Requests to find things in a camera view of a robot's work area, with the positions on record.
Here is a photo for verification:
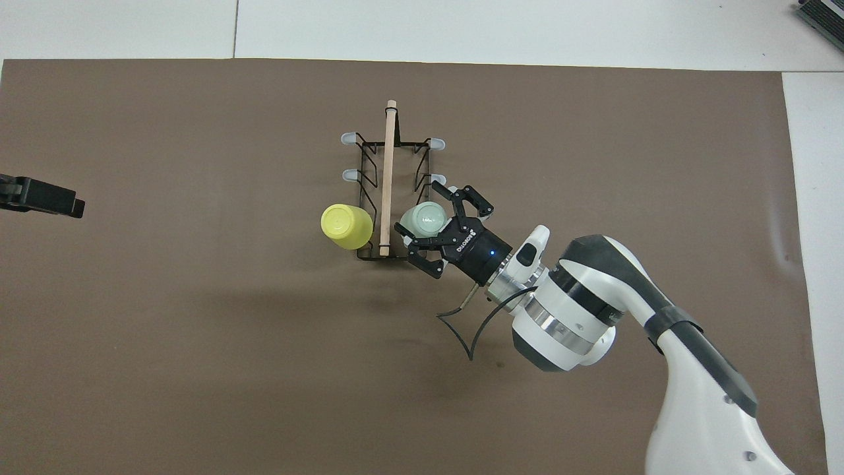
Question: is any brown table mat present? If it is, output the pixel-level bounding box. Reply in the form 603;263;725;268
0;58;828;475

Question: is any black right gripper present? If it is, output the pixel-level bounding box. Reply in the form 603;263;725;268
394;180;514;286

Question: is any black wire cup rack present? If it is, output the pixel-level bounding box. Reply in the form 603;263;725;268
340;100;446;262

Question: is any mint green plastic cup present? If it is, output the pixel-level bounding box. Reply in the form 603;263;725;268
400;202;450;239

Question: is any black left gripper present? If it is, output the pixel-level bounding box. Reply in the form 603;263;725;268
0;174;86;219

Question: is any grey ribbed device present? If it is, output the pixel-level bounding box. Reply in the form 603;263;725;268
795;0;844;34

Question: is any yellow plastic cup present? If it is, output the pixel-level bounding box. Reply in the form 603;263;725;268
320;204;375;250

